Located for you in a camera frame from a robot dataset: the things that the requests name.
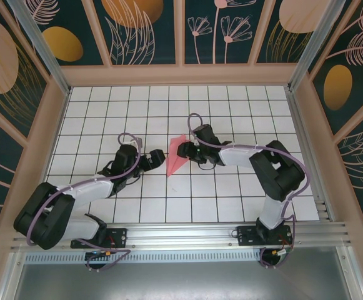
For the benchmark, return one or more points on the dark panel orange oval pink feather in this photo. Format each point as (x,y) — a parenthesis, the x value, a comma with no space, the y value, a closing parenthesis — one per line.
(337,87)

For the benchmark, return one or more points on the dark panel orange disc pink leaves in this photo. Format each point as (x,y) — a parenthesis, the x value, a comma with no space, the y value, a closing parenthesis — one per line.
(131,18)

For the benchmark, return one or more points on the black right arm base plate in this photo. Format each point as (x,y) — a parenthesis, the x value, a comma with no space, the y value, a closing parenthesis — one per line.
(246,236)

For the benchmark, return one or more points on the pink paper sheet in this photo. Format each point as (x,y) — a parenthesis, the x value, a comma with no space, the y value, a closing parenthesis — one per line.
(173,156)

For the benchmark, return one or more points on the aluminium corner post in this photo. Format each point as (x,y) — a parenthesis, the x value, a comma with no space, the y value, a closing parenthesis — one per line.
(43,53)
(312,47)

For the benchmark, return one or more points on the dark panel large pink oval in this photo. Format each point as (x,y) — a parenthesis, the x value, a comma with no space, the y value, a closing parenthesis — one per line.
(0,56)

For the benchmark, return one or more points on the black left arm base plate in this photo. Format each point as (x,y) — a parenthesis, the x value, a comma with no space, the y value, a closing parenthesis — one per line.
(118,237)

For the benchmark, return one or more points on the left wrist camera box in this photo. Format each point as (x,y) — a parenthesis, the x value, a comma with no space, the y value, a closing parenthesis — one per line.
(137,142)

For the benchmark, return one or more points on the dark panel pink leaf outlines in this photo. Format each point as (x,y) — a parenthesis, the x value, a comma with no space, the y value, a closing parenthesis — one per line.
(362,162)

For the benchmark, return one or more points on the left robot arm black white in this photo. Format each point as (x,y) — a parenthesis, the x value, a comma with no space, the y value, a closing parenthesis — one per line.
(50,218)

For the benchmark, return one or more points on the small controller board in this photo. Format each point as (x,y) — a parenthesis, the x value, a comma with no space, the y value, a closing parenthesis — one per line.
(281,252)
(101,253)

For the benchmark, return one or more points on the grey metal sheet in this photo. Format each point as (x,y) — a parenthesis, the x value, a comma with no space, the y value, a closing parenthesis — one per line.
(181,281)

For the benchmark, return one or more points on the dark panel pink disc gold leaves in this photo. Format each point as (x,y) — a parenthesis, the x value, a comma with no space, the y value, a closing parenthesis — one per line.
(281,31)

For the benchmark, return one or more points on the dark panel with pink flowers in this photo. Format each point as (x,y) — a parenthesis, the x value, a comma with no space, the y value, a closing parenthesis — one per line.
(206,31)

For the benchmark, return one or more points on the aluminium side rail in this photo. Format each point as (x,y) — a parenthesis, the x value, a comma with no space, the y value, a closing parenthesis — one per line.
(306,156)

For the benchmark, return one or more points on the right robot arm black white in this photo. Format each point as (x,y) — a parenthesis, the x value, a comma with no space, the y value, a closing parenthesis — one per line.
(278,172)

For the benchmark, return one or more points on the long aluminium base rail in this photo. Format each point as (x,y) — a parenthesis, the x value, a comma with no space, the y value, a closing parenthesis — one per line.
(181,232)

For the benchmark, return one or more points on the dark panel with orange oval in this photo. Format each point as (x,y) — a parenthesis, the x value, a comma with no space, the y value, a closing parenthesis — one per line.
(62,43)

